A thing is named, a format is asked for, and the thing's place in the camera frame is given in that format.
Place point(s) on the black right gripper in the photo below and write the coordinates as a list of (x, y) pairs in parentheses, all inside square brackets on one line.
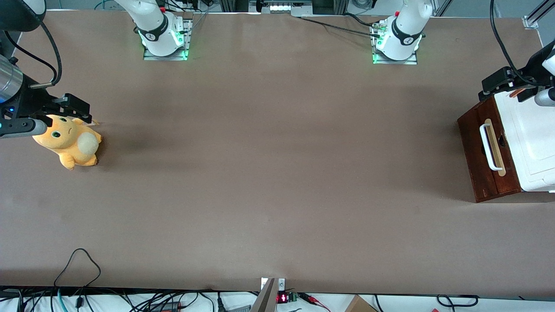
[(34, 100)]

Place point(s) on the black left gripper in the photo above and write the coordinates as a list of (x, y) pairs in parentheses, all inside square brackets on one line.
[(517, 80)]

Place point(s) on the dark red wooden board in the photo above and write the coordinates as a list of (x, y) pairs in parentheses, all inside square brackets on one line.
[(509, 173)]

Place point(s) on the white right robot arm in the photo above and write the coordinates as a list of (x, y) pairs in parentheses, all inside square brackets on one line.
[(151, 21)]

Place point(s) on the orange plush toy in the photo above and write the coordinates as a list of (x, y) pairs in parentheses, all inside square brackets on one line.
[(73, 147)]

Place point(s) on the dark wooden cabinet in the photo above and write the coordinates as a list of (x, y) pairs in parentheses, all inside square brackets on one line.
[(470, 147)]

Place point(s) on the brown table cover sheet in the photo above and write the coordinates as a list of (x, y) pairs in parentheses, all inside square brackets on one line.
[(277, 173)]

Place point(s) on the black power adapter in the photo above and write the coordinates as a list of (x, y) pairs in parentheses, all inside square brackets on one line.
[(164, 307)]

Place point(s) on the grey power strip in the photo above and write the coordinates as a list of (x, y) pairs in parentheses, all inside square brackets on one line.
[(284, 7)]

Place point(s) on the brown cardboard box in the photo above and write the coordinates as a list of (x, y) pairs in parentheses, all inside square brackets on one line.
[(360, 305)]

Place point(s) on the circuit board with red display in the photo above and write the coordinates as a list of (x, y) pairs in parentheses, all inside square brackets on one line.
[(286, 298)]

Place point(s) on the red clip lead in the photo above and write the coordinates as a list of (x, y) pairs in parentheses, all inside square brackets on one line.
[(314, 301)]

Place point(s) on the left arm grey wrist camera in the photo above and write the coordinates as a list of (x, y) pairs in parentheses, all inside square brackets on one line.
[(546, 97)]

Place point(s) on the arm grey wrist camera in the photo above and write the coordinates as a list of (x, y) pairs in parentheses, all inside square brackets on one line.
[(546, 97), (21, 128)]

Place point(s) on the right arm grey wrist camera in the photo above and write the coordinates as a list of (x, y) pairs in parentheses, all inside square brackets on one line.
[(21, 128)]

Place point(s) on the aluminium frame profile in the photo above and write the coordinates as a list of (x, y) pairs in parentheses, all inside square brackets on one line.
[(531, 21)]

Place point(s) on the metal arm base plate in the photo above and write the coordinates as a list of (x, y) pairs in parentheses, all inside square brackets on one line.
[(394, 62), (164, 57)]

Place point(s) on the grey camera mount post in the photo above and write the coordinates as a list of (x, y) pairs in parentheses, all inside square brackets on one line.
[(265, 299)]

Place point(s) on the white metal bracket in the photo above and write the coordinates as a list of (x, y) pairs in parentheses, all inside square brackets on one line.
[(282, 284)]

